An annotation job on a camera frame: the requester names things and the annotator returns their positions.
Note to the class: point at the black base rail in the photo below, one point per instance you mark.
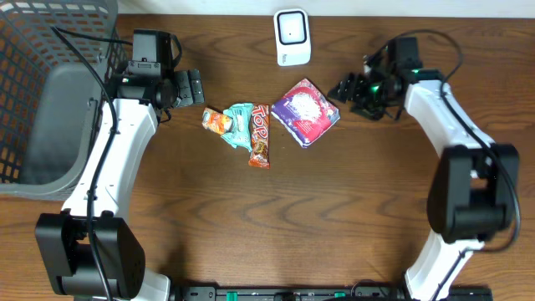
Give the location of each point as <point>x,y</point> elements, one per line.
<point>362,292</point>

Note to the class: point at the orange tissue pack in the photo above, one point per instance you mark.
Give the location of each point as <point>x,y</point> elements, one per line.
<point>216,122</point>

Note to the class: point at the red purple snack package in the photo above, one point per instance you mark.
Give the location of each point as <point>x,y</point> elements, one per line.
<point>305,113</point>

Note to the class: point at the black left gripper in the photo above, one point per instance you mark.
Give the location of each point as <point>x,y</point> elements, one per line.
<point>184,89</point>

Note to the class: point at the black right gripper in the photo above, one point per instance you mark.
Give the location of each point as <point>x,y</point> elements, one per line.
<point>359,107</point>

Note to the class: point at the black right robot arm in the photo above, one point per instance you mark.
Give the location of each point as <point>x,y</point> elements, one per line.
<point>473,192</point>

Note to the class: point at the teal snack packet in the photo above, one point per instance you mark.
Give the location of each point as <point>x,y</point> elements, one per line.
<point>239,135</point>

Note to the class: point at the dark red snack packet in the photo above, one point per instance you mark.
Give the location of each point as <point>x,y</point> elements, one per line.
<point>260,136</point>

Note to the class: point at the dark grey plastic basket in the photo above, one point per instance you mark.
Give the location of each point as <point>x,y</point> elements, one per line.
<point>50,102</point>

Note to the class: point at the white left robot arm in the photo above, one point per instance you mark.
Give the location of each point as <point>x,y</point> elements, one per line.
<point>88,249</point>

